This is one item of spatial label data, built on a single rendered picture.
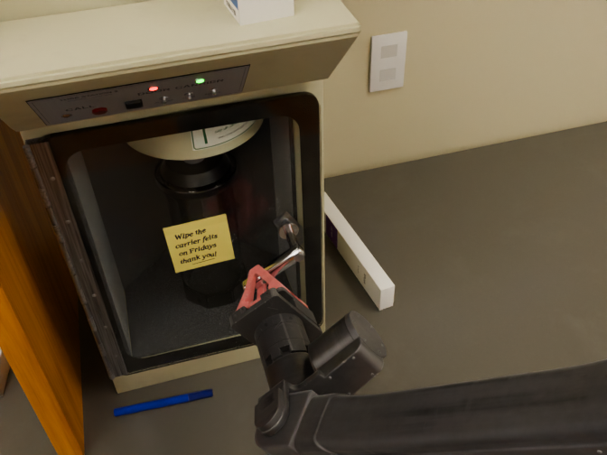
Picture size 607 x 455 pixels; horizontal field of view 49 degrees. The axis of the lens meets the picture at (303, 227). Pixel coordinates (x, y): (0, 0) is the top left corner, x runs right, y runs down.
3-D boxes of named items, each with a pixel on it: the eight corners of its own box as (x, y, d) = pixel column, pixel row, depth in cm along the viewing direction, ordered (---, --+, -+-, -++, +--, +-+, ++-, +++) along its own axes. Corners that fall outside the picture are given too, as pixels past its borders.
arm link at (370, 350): (252, 436, 60) (316, 484, 63) (347, 363, 57) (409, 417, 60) (255, 355, 70) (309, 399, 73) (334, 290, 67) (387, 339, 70)
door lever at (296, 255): (243, 270, 86) (230, 260, 84) (302, 229, 84) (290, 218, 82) (251, 300, 82) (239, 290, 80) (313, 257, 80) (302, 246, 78)
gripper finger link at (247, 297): (266, 243, 79) (285, 298, 73) (297, 271, 84) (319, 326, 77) (221, 273, 81) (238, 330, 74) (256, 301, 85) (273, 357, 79)
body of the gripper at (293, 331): (272, 282, 72) (289, 332, 67) (320, 322, 79) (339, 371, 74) (226, 314, 73) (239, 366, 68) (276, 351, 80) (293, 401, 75)
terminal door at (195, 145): (115, 374, 93) (29, 136, 66) (322, 325, 99) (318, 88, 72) (116, 378, 93) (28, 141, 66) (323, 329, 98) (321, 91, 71)
